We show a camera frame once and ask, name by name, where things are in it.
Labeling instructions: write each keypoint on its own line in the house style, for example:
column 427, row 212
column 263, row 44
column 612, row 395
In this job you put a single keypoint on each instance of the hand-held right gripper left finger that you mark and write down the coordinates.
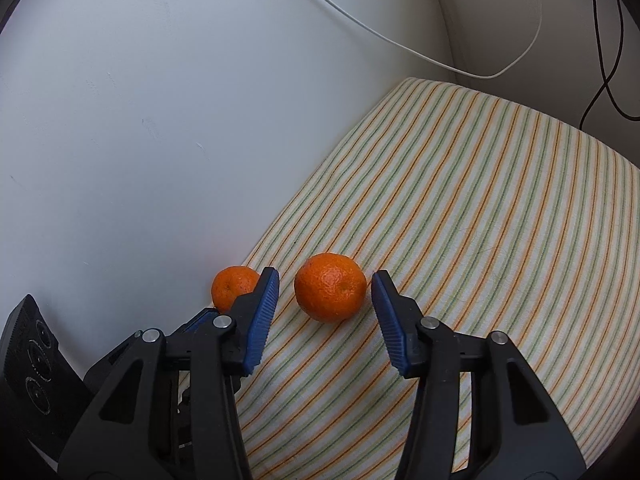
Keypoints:
column 260, row 325

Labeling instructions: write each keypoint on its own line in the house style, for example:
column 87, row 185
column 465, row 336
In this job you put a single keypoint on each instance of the striped bedsheet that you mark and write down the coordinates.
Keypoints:
column 450, row 210

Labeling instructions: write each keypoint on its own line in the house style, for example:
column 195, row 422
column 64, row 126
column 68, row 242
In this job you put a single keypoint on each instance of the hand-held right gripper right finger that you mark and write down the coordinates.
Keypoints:
column 392, row 325

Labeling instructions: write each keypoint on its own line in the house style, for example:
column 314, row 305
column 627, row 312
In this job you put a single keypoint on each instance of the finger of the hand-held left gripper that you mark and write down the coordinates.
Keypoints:
column 197, row 321

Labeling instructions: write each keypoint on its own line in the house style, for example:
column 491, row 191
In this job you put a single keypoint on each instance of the small mandarin orange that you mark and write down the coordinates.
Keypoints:
column 231, row 286

